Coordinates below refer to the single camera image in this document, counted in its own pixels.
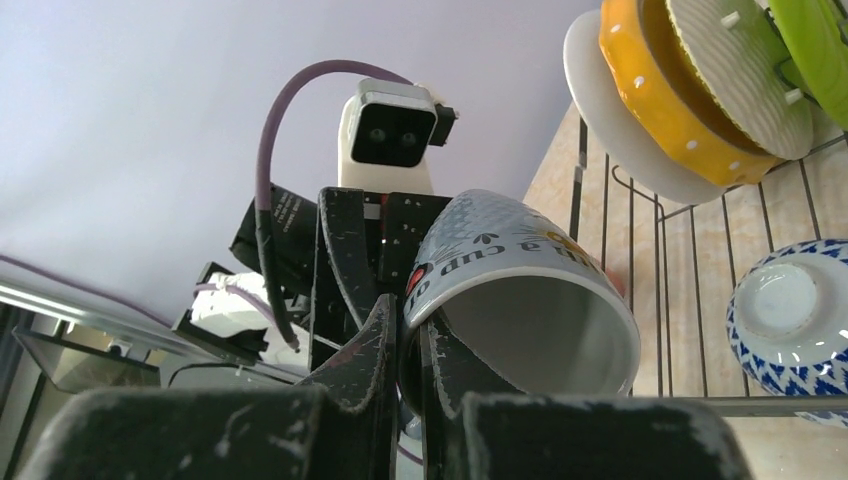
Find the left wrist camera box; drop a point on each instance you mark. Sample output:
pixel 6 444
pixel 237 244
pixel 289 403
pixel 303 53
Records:
pixel 384 132

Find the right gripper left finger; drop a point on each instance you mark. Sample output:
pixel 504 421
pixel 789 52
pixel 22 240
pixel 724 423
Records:
pixel 340 422

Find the black wire dish rack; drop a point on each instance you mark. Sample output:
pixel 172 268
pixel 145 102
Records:
pixel 680 264

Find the orange patterned bowl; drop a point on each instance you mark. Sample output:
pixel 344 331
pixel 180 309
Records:
pixel 786 320

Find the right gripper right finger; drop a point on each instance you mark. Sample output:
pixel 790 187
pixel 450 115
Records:
pixel 477 426

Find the woven bamboo tray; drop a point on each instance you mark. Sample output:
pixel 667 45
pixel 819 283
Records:
pixel 736 54

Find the yellow dotted plate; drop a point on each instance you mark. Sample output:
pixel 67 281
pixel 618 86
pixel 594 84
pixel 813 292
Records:
pixel 658 84

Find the white plate green red rim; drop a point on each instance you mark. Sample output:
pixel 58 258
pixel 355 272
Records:
pixel 594 92

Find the grey printed mug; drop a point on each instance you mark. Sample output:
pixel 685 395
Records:
pixel 523 296

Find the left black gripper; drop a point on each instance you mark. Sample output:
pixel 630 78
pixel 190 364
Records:
pixel 343 251

